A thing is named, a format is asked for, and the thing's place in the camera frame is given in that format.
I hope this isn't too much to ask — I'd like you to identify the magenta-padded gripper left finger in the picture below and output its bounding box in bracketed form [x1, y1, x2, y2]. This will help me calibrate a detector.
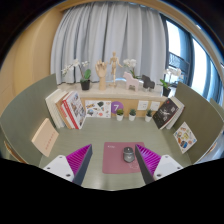
[42, 143, 94, 187]

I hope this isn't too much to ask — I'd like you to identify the purple round number sign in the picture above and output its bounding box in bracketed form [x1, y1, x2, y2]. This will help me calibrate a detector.
[110, 100, 125, 115]

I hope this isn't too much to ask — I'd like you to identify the dark grey computer mouse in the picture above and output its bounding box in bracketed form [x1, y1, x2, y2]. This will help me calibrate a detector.
[122, 146, 135, 164]

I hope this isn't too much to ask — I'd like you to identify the black cover book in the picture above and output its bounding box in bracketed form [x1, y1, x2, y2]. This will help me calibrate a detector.
[152, 97, 180, 130]

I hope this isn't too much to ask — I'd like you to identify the light wood desk shelf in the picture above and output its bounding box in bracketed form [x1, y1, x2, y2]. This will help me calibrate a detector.
[58, 81, 176, 118]

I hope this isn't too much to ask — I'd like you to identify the colourful illustrated picture book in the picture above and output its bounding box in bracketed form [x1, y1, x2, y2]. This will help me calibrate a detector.
[173, 121, 198, 155]

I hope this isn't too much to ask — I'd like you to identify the dark-framed window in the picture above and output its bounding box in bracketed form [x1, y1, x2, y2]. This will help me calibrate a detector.
[161, 13, 224, 104]

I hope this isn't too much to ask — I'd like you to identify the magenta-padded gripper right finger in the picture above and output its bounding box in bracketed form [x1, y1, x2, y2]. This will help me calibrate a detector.
[134, 143, 184, 185]

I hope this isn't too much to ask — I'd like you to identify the white illustrated sticker card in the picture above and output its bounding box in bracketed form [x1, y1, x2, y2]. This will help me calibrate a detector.
[84, 100, 112, 119]

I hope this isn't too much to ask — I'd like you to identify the thin white red-marked book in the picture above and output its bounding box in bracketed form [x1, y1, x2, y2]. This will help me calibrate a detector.
[59, 96, 79, 130]

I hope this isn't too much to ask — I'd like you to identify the tan spine book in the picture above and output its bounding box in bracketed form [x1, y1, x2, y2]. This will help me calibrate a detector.
[54, 98, 74, 130]

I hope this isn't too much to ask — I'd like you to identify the small potted succulent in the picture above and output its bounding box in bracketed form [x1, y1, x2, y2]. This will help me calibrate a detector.
[144, 109, 154, 123]
[115, 108, 125, 122]
[128, 108, 137, 122]

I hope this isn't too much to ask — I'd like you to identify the wooden hand model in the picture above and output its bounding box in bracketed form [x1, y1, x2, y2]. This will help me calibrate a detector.
[94, 59, 108, 91]

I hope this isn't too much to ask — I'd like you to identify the white orchid black pot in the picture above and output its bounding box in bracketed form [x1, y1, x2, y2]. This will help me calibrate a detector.
[60, 58, 92, 91]
[157, 67, 184, 98]

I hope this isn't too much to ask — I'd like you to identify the pink mouse pad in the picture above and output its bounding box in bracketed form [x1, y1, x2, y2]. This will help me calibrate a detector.
[101, 141, 147, 175]

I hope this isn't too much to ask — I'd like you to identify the white wall socket plate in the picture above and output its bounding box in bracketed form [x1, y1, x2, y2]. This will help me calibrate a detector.
[149, 101, 161, 112]
[137, 100, 150, 111]

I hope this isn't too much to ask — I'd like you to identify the white orchid behind horse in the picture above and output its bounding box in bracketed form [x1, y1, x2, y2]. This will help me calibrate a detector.
[122, 58, 141, 79]

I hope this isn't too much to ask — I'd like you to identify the beige book red lettering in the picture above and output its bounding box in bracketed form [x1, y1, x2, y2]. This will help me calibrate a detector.
[31, 117, 60, 158]

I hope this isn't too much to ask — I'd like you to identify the red-spined collage cover book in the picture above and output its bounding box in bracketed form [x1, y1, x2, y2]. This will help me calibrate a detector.
[61, 90, 88, 130]

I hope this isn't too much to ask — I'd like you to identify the grey curtain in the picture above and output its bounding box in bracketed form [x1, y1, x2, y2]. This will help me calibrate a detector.
[49, 2, 169, 86]

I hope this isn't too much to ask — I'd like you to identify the green felt desk divider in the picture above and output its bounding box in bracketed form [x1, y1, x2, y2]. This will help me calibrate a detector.
[0, 73, 59, 168]
[173, 81, 224, 164]
[209, 97, 224, 123]

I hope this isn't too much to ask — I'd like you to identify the pink wooden horse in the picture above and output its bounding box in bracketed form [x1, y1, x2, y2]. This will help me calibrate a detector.
[122, 71, 141, 92]

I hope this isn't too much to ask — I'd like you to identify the wooden artist mannequin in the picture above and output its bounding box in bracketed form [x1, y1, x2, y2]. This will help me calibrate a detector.
[109, 51, 124, 89]

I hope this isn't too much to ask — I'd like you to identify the black wooden horse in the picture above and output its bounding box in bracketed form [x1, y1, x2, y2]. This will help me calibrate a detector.
[141, 74, 156, 92]

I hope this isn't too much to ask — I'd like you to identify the white upright book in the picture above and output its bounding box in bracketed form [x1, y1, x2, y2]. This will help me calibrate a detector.
[49, 89, 69, 129]
[44, 89, 66, 130]

